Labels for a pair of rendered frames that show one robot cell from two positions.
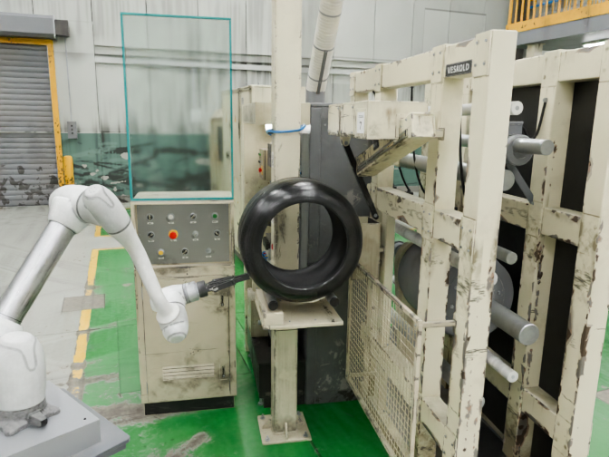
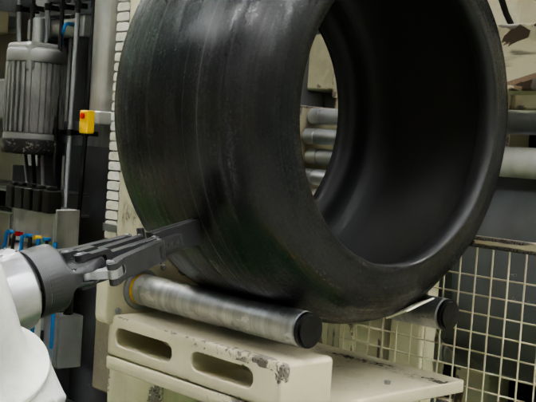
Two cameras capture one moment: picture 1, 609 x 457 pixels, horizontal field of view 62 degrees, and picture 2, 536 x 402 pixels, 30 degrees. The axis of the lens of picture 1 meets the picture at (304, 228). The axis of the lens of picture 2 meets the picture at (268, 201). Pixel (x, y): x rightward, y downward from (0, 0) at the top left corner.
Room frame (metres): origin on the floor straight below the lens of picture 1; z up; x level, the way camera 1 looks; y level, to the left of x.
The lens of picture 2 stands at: (1.17, 0.82, 1.11)
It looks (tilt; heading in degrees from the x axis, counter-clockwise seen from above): 3 degrees down; 328
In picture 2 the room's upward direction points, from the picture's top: 4 degrees clockwise
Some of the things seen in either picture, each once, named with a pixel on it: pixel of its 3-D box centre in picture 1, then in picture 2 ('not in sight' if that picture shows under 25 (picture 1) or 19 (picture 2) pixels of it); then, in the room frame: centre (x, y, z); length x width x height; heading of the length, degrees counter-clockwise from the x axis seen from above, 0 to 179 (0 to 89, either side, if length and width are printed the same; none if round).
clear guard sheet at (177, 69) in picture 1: (179, 111); not in sight; (2.77, 0.67, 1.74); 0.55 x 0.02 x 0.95; 101
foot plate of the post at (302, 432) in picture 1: (283, 425); not in sight; (2.60, 0.10, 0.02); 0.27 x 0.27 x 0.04; 11
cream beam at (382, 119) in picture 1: (371, 121); not in sight; (2.29, -0.29, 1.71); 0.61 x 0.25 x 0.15; 11
